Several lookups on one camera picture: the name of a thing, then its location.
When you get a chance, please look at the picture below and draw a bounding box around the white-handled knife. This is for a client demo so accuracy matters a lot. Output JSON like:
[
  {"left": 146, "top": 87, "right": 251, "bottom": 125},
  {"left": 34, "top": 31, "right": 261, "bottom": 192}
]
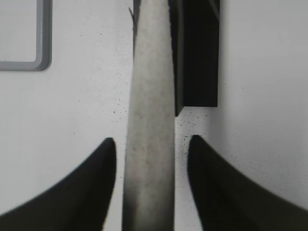
[{"left": 122, "top": 0, "right": 175, "bottom": 231}]

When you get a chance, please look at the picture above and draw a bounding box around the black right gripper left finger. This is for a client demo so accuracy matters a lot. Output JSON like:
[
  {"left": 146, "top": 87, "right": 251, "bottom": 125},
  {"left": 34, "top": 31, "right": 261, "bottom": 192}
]
[{"left": 0, "top": 138, "right": 116, "bottom": 231}]

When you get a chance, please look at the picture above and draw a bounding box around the white grey-rimmed cutting board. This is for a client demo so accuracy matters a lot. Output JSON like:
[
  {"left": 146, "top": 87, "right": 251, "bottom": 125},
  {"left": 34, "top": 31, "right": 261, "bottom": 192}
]
[{"left": 0, "top": 0, "right": 52, "bottom": 71}]

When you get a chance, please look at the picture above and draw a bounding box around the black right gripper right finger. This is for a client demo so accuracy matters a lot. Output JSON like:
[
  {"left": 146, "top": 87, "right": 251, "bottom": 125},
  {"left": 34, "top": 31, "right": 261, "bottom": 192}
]
[{"left": 187, "top": 135, "right": 308, "bottom": 231}]

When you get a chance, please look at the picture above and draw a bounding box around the black knife stand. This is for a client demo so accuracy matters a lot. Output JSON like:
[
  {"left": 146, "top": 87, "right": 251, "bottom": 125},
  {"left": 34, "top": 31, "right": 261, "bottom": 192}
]
[{"left": 168, "top": 0, "right": 220, "bottom": 116}]

